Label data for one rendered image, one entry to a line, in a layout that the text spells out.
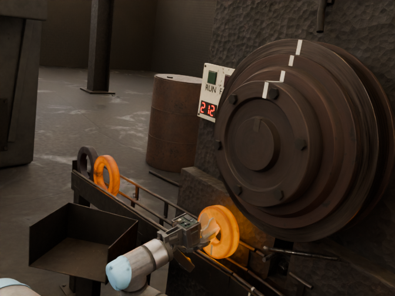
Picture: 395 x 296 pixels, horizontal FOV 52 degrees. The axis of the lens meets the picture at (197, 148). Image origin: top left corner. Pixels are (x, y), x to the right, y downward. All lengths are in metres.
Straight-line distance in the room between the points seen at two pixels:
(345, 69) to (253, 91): 0.19
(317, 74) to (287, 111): 0.10
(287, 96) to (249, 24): 0.46
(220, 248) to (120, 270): 0.32
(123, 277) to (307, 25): 0.79
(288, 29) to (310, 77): 0.30
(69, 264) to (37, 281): 1.00
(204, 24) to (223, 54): 9.43
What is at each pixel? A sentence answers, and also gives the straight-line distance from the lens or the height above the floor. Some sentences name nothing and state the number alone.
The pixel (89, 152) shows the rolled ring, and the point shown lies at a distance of 1.89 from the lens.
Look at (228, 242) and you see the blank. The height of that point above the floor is 0.77.
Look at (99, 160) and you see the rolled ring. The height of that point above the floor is 0.75.
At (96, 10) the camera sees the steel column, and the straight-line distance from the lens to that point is 7.75.
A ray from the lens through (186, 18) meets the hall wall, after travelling 11.39.
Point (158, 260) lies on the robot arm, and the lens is 1.10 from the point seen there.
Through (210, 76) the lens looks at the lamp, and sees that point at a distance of 1.34.
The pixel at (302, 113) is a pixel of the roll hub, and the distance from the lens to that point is 0.83.
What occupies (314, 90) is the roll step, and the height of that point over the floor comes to 1.25.
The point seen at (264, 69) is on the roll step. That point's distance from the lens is 0.97.
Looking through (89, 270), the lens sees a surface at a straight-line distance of 1.33.
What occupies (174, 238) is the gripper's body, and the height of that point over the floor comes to 0.80.
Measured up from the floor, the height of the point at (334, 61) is 1.31.
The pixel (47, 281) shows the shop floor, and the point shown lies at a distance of 2.35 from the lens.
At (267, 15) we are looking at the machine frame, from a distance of 1.23.
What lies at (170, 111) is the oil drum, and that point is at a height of 0.59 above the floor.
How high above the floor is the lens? 1.34
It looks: 16 degrees down
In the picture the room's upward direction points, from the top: 8 degrees clockwise
